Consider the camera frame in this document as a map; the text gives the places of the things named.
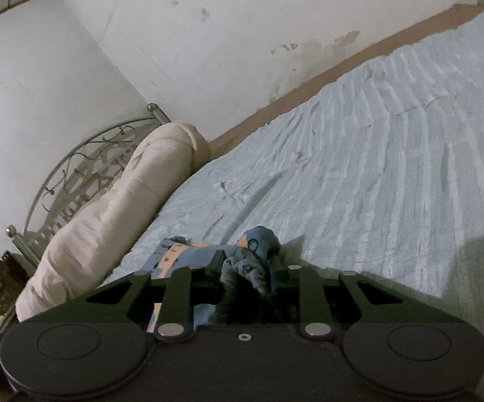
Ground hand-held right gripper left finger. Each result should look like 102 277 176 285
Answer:
50 250 227 341

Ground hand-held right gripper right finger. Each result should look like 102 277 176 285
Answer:
268 255 449 340

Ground blue car print pants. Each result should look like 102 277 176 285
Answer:
139 225 283 332

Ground cream rolled duvet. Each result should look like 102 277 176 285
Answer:
15 121 212 324

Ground light blue bedspread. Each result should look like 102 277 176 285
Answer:
99 0 484 346

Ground grey metal headboard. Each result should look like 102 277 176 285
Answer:
5 103 172 269

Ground brown bed base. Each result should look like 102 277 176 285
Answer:
208 2 484 153

